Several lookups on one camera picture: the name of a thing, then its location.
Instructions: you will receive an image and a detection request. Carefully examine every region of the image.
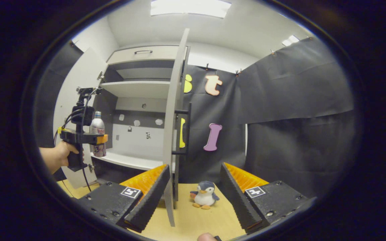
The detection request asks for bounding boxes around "plush penguin toy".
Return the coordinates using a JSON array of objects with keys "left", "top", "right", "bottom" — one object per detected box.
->
[{"left": 190, "top": 181, "right": 220, "bottom": 210}]

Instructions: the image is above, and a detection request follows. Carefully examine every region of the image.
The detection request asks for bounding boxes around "small ceiling light panel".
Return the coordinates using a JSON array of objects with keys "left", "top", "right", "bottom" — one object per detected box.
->
[{"left": 281, "top": 35, "right": 300, "bottom": 47}]

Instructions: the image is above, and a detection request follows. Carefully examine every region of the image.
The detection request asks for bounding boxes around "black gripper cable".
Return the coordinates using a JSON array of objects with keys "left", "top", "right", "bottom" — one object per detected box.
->
[{"left": 53, "top": 88, "right": 104, "bottom": 193}]

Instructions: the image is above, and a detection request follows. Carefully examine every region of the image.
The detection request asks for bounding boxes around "large ceiling light panel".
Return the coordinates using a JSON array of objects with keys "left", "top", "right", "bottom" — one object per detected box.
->
[{"left": 150, "top": 0, "right": 232, "bottom": 18}]

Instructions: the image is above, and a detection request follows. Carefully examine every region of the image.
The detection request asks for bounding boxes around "white and grey cabinet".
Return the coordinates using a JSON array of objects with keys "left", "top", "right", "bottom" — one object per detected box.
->
[{"left": 89, "top": 44, "right": 190, "bottom": 186}]

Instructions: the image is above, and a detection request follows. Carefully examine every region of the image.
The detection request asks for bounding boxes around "white cabinet drawer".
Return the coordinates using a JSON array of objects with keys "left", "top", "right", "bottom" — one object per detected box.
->
[{"left": 107, "top": 45, "right": 187, "bottom": 65}]

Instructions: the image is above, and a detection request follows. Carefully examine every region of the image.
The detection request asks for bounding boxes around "white cabinet door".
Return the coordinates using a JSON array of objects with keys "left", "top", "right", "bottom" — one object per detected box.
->
[
  {"left": 53, "top": 47, "right": 108, "bottom": 189},
  {"left": 162, "top": 28, "right": 192, "bottom": 227}
]

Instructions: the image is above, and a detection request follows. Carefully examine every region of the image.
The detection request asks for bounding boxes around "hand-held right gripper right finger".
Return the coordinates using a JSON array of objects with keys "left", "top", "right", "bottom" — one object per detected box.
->
[{"left": 220, "top": 162, "right": 317, "bottom": 234}]

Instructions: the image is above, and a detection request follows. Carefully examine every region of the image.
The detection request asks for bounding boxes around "silver bottle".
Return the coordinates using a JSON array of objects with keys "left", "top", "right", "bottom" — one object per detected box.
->
[{"left": 90, "top": 111, "right": 107, "bottom": 158}]

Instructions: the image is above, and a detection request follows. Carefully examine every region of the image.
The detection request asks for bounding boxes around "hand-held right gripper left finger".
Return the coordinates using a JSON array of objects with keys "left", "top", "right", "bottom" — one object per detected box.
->
[{"left": 71, "top": 163, "right": 171, "bottom": 234}]

